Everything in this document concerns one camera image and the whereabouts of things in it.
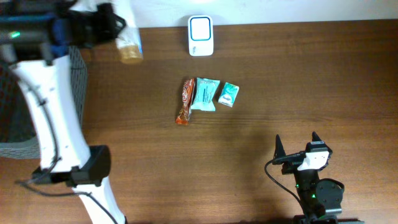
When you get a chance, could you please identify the white cream tube gold cap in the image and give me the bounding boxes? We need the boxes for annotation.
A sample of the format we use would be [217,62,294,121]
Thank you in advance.
[112,0,144,64]

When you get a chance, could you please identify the small teal tissue pack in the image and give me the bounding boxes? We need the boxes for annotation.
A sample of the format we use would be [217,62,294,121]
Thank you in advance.
[218,82,239,108]

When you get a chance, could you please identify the green wet wipes pack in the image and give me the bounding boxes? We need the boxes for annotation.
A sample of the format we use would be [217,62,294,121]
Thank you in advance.
[191,78,220,112]

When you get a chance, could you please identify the orange chocolate bar wrapper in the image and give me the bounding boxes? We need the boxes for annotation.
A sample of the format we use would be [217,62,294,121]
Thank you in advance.
[175,78,196,125]

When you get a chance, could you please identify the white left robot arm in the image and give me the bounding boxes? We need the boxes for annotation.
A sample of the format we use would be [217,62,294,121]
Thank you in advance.
[1,1,135,223]

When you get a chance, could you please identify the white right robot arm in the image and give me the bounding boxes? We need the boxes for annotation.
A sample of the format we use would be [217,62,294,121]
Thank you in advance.
[264,132,363,224]

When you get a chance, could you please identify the white barcode scanner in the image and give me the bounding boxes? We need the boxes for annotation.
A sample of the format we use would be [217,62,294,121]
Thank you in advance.
[188,15,214,57]

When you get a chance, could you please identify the grey plastic mesh basket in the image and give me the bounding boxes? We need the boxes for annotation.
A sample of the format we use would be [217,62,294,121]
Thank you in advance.
[1,47,88,159]

